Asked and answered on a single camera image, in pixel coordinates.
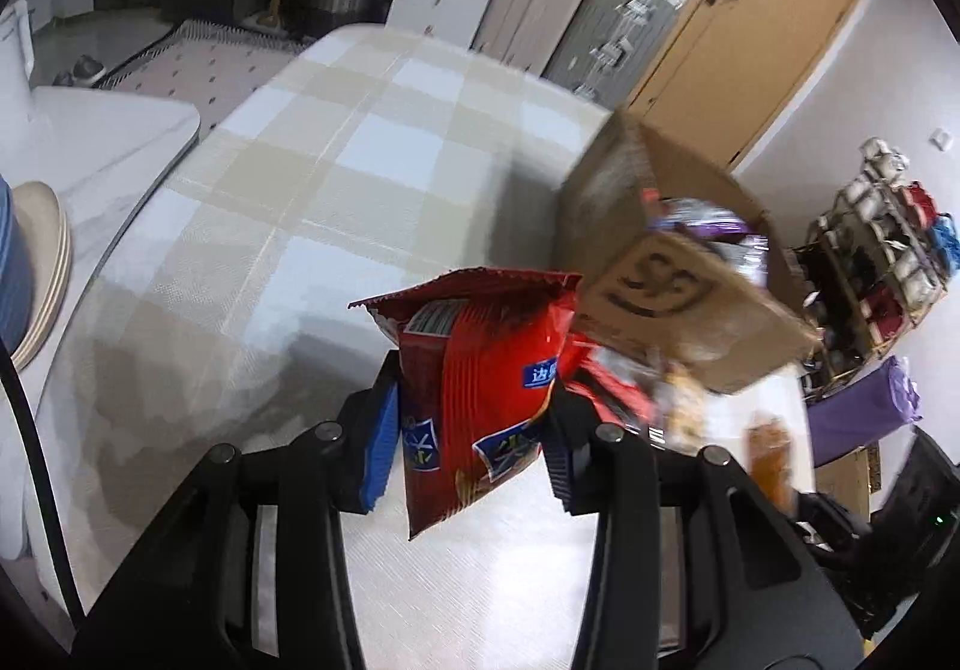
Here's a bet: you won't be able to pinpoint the cream biscuit pack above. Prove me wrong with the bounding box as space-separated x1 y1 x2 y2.
654 361 711 455

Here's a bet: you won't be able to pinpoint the red triangular chips bag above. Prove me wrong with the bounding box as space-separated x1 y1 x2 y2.
356 267 581 539

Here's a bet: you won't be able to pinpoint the red wrapped snack pack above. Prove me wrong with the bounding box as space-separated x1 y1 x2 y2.
558 334 654 434

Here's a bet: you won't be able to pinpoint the brown SF cardboard box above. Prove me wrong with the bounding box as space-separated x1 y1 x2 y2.
551 110 820 394

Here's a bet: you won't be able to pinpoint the checked tablecloth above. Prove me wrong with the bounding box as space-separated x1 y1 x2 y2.
37 25 610 668

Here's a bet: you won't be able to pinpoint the orange bread roll packet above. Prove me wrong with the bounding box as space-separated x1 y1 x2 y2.
747 411 796 516

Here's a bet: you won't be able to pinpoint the purple snack packet in box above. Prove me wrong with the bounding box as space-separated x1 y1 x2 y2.
652 197 770 289

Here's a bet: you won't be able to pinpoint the wooden shoe rack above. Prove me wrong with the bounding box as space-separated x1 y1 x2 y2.
794 137 958 404

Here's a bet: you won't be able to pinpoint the stacked plates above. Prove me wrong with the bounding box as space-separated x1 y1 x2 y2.
2 181 73 371

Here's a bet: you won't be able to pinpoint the brown wooden door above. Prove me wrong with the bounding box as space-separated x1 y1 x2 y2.
631 0 859 168

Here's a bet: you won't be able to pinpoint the silver grey suitcase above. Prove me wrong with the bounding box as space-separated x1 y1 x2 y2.
544 0 683 108

